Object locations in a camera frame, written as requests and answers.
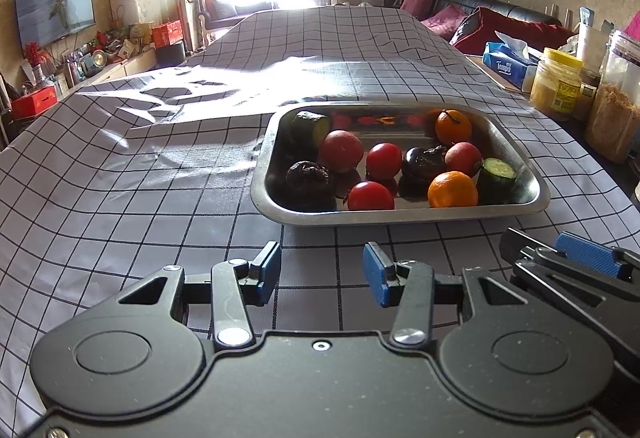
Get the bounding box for cucumber piece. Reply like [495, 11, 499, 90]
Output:
[476, 158, 518, 205]
[290, 110, 332, 151]

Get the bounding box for vase with red flowers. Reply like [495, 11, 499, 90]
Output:
[22, 43, 48, 84]

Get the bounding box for orange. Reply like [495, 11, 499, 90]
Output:
[435, 109, 473, 146]
[427, 171, 479, 209]

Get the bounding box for glass jar with brown contents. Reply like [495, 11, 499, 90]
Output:
[585, 29, 640, 165]

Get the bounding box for white tube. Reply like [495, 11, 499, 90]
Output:
[575, 7, 608, 74]

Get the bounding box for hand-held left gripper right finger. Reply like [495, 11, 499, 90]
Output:
[362, 242, 532, 349]

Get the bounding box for pink cushion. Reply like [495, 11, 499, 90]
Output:
[421, 4, 468, 41]

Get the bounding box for flat screen television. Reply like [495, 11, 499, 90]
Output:
[13, 0, 97, 50]

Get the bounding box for black leather sofa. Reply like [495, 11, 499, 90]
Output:
[400, 0, 576, 54]

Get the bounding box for red gift box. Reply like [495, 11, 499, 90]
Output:
[151, 19, 183, 49]

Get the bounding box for dark wrinkled round fruit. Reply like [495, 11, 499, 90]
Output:
[285, 160, 335, 201]
[402, 145, 448, 184]

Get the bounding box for grey checked tablecloth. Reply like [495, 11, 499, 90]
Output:
[0, 5, 640, 438]

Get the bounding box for pinkish red round fruit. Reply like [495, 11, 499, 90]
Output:
[444, 141, 483, 178]
[318, 129, 364, 173]

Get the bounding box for blue tissue pack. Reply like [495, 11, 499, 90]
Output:
[482, 30, 541, 91]

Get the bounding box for magenta cushion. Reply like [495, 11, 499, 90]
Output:
[400, 0, 437, 19]

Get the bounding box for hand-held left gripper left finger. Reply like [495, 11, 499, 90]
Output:
[116, 241, 283, 351]

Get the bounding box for white cabinet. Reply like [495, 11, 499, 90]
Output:
[107, 0, 181, 31]

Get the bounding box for stainless steel tray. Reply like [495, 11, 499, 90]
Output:
[247, 102, 551, 226]

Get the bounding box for dark red blanket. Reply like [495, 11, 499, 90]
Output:
[450, 7, 576, 55]

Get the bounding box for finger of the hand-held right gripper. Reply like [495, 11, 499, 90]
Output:
[555, 232, 640, 290]
[499, 228, 640, 369]

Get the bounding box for small brown jar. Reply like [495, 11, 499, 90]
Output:
[570, 70, 601, 121]

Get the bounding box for yellow lid jar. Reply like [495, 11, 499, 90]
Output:
[529, 47, 584, 121]

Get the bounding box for purple armchair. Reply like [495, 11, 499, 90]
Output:
[199, 0, 278, 31]

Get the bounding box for red tomato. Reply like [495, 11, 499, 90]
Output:
[347, 181, 396, 211]
[366, 142, 403, 180]

